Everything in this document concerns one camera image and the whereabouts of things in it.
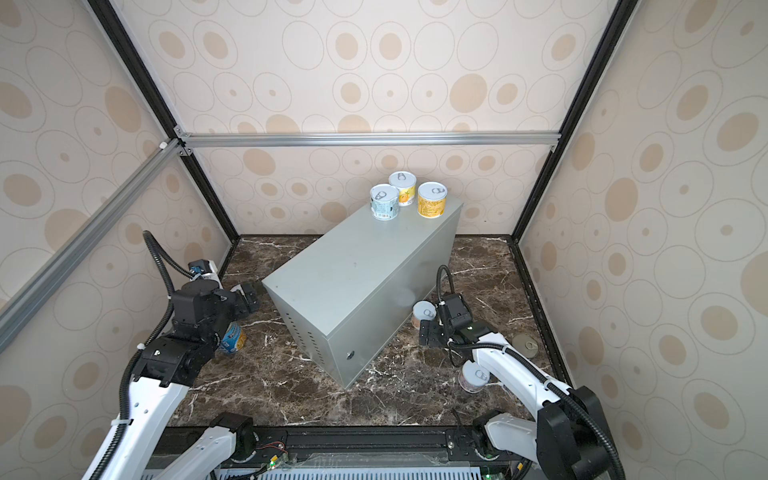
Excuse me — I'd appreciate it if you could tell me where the yellow orange label can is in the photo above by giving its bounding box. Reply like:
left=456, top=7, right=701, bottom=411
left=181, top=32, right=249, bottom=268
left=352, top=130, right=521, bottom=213
left=417, top=181, right=448, bottom=219

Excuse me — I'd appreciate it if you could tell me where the light blue bear can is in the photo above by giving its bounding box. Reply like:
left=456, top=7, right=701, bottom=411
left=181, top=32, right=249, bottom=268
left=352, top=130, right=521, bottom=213
left=370, top=184, right=400, bottom=221

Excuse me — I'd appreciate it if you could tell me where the yellow fruit label can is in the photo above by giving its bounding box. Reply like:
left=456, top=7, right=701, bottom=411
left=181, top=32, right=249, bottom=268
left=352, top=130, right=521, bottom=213
left=388, top=171, right=417, bottom=207

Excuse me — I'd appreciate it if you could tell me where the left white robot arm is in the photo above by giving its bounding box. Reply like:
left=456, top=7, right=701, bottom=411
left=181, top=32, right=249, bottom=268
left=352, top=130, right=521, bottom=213
left=85, top=230, right=259, bottom=479

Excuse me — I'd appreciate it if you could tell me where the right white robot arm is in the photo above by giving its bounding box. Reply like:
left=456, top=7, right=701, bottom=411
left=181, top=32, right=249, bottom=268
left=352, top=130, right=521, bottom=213
left=419, top=289, right=626, bottom=479

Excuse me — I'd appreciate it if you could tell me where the orange white label can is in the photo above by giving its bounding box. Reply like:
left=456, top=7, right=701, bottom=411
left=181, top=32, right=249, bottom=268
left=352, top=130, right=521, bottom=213
left=411, top=300, right=437, bottom=329

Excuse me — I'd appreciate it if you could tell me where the blue label dark can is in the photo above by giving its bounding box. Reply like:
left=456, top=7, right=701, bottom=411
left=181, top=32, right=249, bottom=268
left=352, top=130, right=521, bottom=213
left=219, top=322, right=247, bottom=354

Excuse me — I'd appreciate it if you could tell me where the purple white label can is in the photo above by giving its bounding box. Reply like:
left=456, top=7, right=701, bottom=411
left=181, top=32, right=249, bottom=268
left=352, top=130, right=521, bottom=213
left=458, top=361, right=491, bottom=394

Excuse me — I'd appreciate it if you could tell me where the grey metal cabinet box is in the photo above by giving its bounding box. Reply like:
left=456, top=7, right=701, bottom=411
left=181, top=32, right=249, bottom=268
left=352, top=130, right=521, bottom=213
left=262, top=197, right=463, bottom=388

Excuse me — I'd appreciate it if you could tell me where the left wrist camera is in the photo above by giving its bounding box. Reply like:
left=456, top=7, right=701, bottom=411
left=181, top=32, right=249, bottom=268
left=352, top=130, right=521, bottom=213
left=188, top=259, right=222, bottom=288

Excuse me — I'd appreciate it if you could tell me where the silver left side rail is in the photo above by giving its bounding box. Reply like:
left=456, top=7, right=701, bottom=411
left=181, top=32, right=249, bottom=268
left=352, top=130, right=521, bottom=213
left=1, top=138, right=181, bottom=350

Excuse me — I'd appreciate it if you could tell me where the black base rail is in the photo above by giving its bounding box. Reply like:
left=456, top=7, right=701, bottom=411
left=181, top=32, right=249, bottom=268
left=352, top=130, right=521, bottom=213
left=137, top=423, right=625, bottom=480

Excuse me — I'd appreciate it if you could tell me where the silver horizontal back rail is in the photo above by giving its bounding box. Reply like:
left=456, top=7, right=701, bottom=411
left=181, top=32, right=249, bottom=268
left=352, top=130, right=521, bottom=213
left=180, top=131, right=561, bottom=148

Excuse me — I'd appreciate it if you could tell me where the black corner frame post left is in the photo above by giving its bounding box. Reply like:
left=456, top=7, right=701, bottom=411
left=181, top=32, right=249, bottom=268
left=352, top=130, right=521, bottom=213
left=86, top=0, right=240, bottom=245

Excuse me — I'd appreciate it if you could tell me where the black corner frame post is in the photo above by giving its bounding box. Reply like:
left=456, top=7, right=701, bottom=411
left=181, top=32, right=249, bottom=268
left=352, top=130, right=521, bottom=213
left=86, top=0, right=240, bottom=245
left=509, top=0, right=640, bottom=244

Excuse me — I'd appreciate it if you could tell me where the black corner frame post right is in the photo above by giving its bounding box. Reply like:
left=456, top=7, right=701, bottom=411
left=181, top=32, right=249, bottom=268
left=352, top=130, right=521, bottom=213
left=509, top=0, right=640, bottom=244

